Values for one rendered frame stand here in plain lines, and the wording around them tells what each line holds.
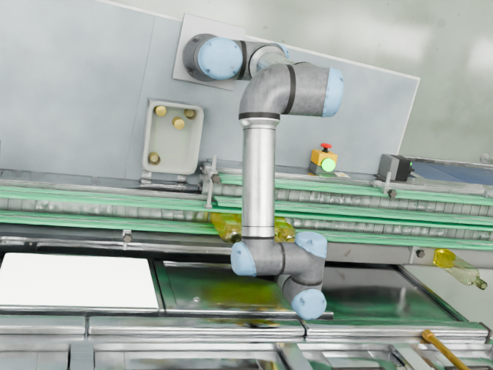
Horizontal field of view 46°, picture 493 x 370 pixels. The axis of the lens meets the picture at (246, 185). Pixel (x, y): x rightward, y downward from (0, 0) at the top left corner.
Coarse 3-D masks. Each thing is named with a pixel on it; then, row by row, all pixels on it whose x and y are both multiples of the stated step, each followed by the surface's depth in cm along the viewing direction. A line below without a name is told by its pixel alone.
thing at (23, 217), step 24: (0, 216) 168; (24, 216) 172; (48, 216) 175; (72, 216) 178; (336, 240) 196; (360, 240) 199; (384, 240) 203; (408, 240) 207; (432, 240) 213; (456, 240) 216; (480, 240) 221
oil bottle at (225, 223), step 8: (216, 216) 183; (224, 216) 181; (232, 216) 182; (216, 224) 183; (224, 224) 174; (232, 224) 174; (240, 224) 175; (224, 232) 173; (232, 232) 172; (240, 232) 173; (224, 240) 173
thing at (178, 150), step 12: (168, 108) 189; (180, 108) 190; (192, 108) 184; (156, 120) 189; (168, 120) 190; (192, 120) 192; (156, 132) 190; (168, 132) 191; (180, 132) 192; (192, 132) 192; (156, 144) 191; (168, 144) 192; (180, 144) 194; (192, 144) 192; (144, 156) 184; (168, 156) 194; (180, 156) 195; (192, 156) 191; (156, 168) 187; (168, 168) 188; (180, 168) 191; (192, 168) 190
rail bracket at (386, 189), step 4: (388, 172) 196; (388, 176) 195; (376, 180) 203; (388, 180) 195; (372, 184) 203; (376, 184) 201; (380, 184) 200; (388, 184) 196; (380, 188) 199; (384, 188) 195; (388, 188) 195; (384, 192) 196; (388, 192) 192; (392, 192) 192; (392, 196) 192
